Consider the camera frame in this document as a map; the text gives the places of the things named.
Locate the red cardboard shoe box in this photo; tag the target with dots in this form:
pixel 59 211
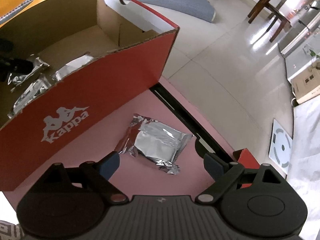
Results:
pixel 130 43

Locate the brown cardboard carton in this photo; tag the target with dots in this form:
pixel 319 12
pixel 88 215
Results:
pixel 306 85

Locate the silver refrigerator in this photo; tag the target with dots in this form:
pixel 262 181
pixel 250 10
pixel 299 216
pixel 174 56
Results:
pixel 300 31

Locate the pink lap desk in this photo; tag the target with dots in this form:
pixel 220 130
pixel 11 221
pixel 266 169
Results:
pixel 137 175

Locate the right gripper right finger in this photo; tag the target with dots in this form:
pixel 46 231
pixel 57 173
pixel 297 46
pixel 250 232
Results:
pixel 225 176

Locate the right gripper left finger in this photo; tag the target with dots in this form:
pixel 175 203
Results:
pixel 95 176

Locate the white bathroom scale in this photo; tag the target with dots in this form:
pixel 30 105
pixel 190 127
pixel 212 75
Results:
pixel 280 147

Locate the red Kappa box lid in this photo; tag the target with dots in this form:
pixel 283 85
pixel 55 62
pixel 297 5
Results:
pixel 245 158

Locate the silver foil pouch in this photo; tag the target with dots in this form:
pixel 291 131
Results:
pixel 156 141
pixel 34 90
pixel 39 66
pixel 71 67

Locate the white marble tv cabinet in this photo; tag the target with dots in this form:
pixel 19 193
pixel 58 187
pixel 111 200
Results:
pixel 303 173

